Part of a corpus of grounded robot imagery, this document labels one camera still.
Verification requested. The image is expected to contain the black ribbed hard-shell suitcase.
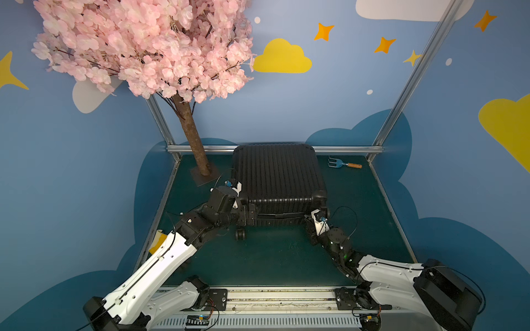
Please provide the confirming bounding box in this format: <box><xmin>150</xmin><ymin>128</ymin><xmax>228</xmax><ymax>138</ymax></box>
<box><xmin>232</xmin><ymin>148</ymin><xmax>328</xmax><ymax>240</ymax></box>

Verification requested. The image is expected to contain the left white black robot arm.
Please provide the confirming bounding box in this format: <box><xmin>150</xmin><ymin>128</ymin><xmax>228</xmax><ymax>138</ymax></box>
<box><xmin>83</xmin><ymin>181</ymin><xmax>246</xmax><ymax>330</ymax></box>

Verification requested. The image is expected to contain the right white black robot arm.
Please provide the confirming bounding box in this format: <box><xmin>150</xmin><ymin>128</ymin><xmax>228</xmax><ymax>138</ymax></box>
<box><xmin>304</xmin><ymin>210</ymin><xmax>487</xmax><ymax>330</ymax></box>

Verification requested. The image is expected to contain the black round connector box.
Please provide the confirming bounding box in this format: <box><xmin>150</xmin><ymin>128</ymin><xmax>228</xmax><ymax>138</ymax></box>
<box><xmin>359</xmin><ymin>314</ymin><xmax>382</xmax><ymax>331</ymax></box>

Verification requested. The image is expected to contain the small green circuit board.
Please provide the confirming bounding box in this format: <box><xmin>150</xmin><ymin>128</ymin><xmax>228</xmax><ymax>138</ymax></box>
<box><xmin>185</xmin><ymin>314</ymin><xmax>210</xmax><ymax>328</ymax></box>

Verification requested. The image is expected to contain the pink artificial cherry blossom tree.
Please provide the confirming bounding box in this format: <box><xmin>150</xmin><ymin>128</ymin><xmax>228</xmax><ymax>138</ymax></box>
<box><xmin>33</xmin><ymin>0</ymin><xmax>254</xmax><ymax>180</ymax></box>

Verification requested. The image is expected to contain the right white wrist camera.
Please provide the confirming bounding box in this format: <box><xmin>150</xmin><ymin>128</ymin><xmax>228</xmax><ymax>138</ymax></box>
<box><xmin>311</xmin><ymin>209</ymin><xmax>330</xmax><ymax>237</ymax></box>

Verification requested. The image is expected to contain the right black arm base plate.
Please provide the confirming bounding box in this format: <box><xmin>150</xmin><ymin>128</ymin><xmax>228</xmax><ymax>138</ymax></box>
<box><xmin>334</xmin><ymin>287</ymin><xmax>393</xmax><ymax>311</ymax></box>

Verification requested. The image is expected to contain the blue garden fork, wooden handle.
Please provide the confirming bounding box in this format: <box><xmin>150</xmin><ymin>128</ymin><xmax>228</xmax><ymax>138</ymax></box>
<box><xmin>327</xmin><ymin>157</ymin><xmax>363</xmax><ymax>169</ymax></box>

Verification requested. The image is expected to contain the horizontal aluminium back frame bar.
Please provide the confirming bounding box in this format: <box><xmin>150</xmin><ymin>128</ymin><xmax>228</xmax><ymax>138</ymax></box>
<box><xmin>167</xmin><ymin>144</ymin><xmax>385</xmax><ymax>154</ymax></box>

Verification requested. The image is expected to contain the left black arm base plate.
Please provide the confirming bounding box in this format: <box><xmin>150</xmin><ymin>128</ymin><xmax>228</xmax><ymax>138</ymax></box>
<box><xmin>192</xmin><ymin>288</ymin><xmax>228</xmax><ymax>311</ymax></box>

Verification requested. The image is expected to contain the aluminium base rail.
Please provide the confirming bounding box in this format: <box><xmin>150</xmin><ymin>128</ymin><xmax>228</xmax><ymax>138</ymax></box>
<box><xmin>150</xmin><ymin>286</ymin><xmax>441</xmax><ymax>330</ymax></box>

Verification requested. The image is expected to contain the left aluminium frame post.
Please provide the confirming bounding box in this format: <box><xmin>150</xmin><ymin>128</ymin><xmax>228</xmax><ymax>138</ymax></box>
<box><xmin>146</xmin><ymin>97</ymin><xmax>181</xmax><ymax>163</ymax></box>

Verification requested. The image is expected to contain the aluminium frame post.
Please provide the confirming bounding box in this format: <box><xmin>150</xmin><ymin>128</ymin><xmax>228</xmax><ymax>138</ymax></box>
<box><xmin>146</xmin><ymin>97</ymin><xmax>181</xmax><ymax>163</ymax></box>
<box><xmin>372</xmin><ymin>0</ymin><xmax>464</xmax><ymax>153</ymax></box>

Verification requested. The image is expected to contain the right aluminium frame post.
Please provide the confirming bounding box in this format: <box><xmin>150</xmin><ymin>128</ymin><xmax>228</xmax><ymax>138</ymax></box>
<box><xmin>372</xmin><ymin>0</ymin><xmax>464</xmax><ymax>153</ymax></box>

